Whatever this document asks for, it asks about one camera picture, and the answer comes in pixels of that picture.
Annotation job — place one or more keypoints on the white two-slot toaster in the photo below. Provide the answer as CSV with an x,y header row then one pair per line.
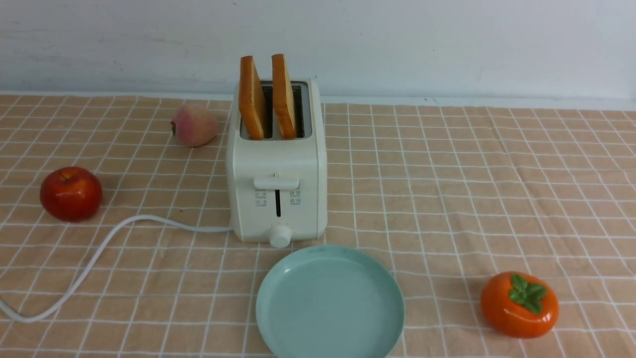
x,y
277,187

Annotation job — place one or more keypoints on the toast slice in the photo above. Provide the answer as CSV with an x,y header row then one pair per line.
x,y
251,100
283,102

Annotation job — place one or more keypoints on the red apple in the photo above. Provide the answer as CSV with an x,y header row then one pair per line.
x,y
71,194

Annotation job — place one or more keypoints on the light green plate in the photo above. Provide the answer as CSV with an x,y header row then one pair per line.
x,y
330,301

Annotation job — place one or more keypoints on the orange persimmon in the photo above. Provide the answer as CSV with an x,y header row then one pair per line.
x,y
519,305

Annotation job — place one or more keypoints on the pink peach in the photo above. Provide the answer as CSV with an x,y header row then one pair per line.
x,y
194,126

